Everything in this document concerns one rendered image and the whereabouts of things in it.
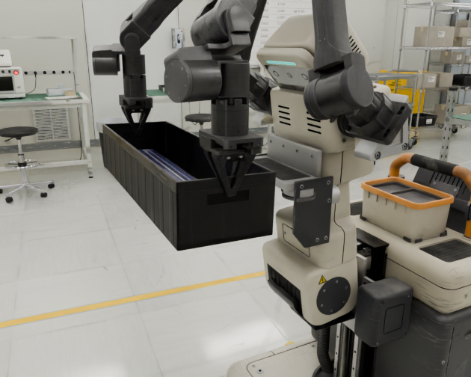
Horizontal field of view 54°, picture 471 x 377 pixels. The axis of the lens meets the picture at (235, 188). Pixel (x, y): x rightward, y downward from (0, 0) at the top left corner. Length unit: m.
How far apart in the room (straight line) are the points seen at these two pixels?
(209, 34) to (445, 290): 0.84
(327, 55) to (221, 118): 0.28
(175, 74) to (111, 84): 5.73
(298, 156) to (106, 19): 5.41
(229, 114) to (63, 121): 5.73
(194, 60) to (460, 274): 0.85
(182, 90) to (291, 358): 1.25
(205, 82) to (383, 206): 0.85
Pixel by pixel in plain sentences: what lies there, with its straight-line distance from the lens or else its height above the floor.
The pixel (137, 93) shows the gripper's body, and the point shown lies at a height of 1.20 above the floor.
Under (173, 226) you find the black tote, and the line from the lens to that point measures 0.73.
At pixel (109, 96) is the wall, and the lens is 6.37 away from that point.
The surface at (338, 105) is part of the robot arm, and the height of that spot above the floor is 1.22.
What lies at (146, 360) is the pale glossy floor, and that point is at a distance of 2.18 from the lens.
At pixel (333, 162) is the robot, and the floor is 1.06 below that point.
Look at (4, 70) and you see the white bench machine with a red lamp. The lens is 4.97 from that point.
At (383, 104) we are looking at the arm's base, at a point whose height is 1.22.
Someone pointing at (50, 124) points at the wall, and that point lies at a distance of 6.37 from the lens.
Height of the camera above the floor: 1.33
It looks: 18 degrees down
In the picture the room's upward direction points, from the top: straight up
